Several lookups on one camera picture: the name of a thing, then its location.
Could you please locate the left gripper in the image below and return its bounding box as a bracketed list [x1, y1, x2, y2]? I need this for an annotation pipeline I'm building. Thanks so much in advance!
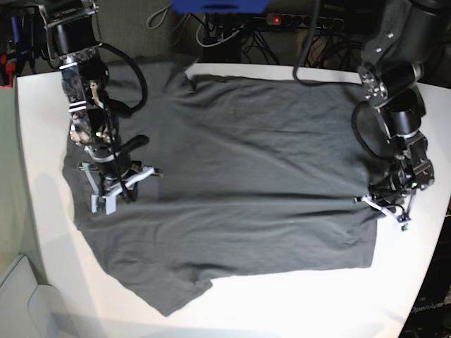
[354, 186, 416, 222]

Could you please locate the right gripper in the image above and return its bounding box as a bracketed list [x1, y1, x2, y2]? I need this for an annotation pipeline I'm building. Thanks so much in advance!
[78, 161, 163, 207]

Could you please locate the grey t-shirt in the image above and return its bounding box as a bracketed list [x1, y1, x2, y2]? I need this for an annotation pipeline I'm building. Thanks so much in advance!
[63, 59, 385, 316]

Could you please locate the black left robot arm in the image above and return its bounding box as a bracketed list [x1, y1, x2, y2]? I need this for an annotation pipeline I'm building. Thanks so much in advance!
[351, 1, 450, 229]

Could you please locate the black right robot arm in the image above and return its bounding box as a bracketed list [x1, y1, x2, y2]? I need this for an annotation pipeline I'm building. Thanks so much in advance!
[38, 1, 159, 215]

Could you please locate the red clamp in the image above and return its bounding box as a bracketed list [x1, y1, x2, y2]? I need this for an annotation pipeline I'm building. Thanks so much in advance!
[1, 54, 16, 89]

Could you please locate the black power strip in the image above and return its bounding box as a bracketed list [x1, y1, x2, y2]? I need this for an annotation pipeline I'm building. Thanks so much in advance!
[265, 13, 345, 31]

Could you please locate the blue box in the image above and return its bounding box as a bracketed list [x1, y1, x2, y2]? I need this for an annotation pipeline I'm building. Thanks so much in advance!
[171, 0, 269, 13]

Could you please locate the blue tool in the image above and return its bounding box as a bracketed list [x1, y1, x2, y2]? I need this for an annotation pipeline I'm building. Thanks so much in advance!
[11, 16, 28, 61]

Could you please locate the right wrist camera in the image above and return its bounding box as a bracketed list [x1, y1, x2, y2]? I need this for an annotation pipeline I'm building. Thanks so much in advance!
[91, 194, 116, 215]

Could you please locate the white cable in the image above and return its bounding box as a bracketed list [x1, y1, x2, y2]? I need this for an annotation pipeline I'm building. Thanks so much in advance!
[195, 20, 242, 48]

